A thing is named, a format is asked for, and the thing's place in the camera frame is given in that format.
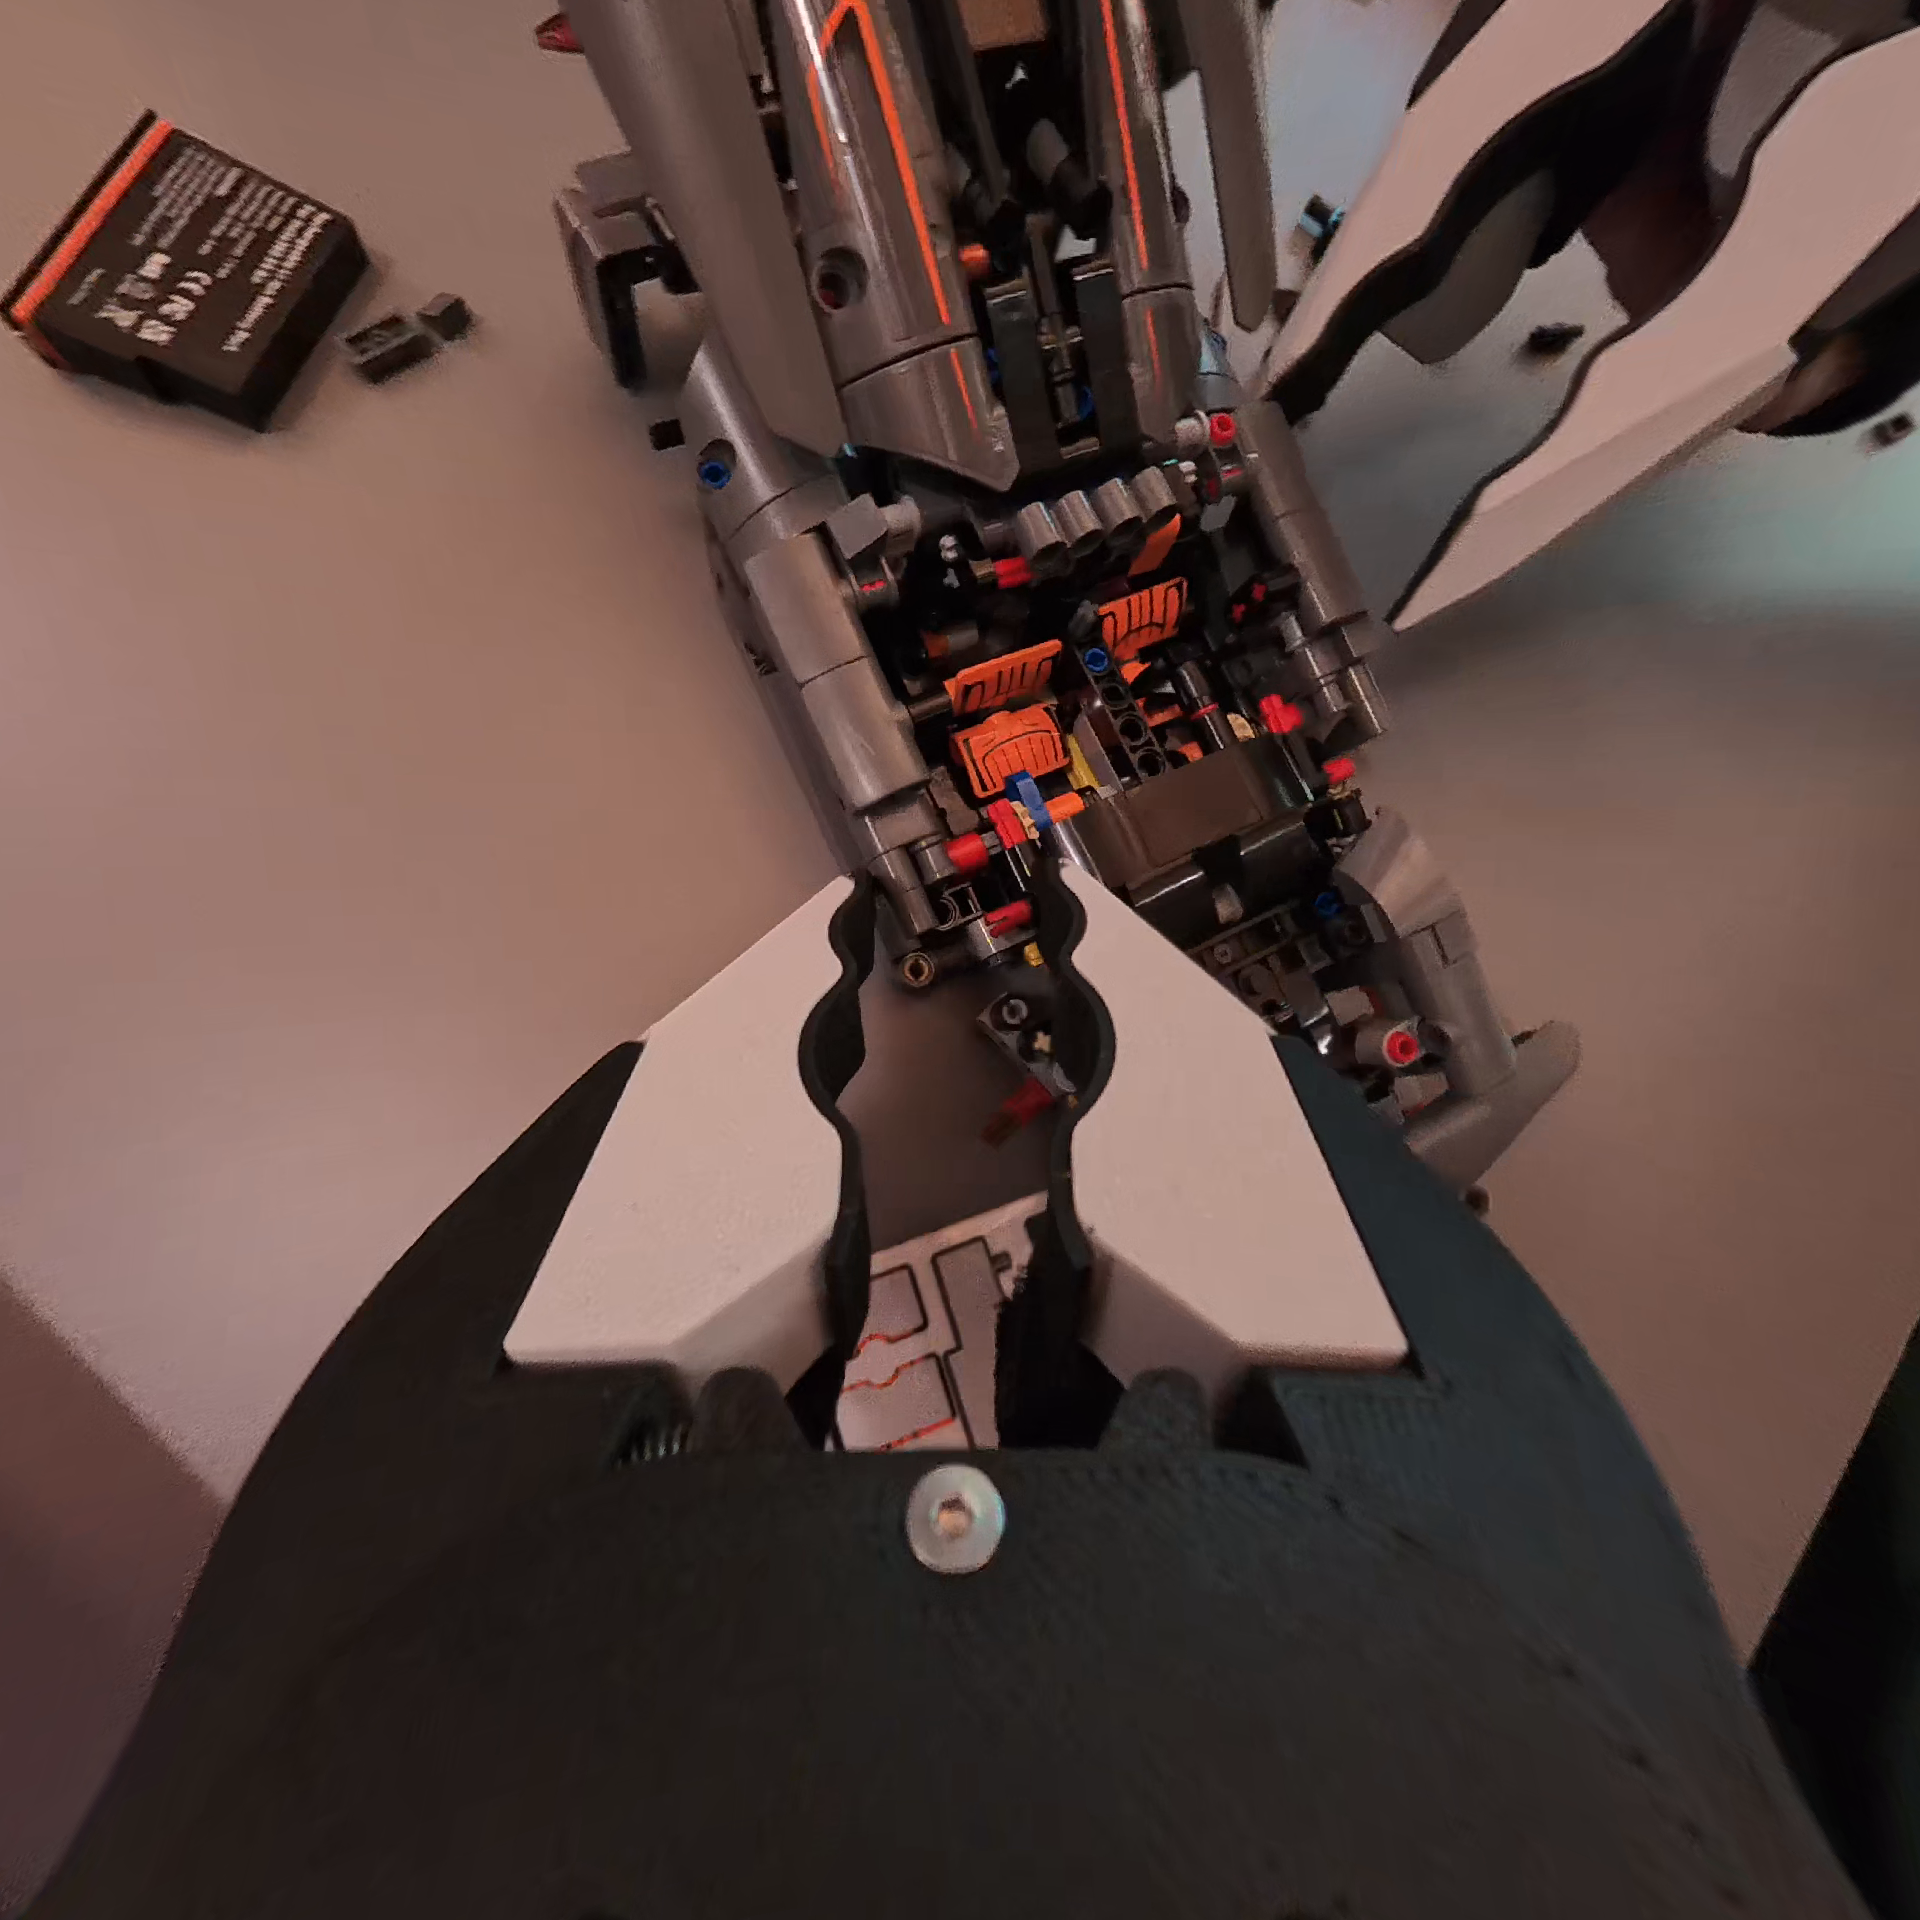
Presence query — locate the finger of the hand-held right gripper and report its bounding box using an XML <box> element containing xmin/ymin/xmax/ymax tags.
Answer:
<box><xmin>1267</xmin><ymin>0</ymin><xmax>1704</xmax><ymax>426</ymax></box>
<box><xmin>1387</xmin><ymin>30</ymin><xmax>1920</xmax><ymax>635</ymax></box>

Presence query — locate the dark grey lego connector piece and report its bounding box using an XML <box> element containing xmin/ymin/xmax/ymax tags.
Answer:
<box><xmin>976</xmin><ymin>997</ymin><xmax>1084</xmax><ymax>1150</ymax></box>

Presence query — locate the black battery pack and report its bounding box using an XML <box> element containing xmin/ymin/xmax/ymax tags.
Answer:
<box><xmin>0</xmin><ymin>108</ymin><xmax>370</xmax><ymax>435</ymax></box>

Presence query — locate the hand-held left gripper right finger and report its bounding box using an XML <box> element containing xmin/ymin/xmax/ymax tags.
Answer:
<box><xmin>997</xmin><ymin>862</ymin><xmax>1422</xmax><ymax>1435</ymax></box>

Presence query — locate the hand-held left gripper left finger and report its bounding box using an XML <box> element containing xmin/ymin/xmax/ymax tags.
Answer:
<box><xmin>504</xmin><ymin>873</ymin><xmax>879</xmax><ymax>1435</ymax></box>

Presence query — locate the white sticker sheet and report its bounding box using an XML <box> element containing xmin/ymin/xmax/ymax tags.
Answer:
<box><xmin>833</xmin><ymin>1193</ymin><xmax>1053</xmax><ymax>1454</ymax></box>

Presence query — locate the grey lego car model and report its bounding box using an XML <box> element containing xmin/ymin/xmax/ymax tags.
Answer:
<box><xmin>540</xmin><ymin>0</ymin><xmax>1584</xmax><ymax>1187</ymax></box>

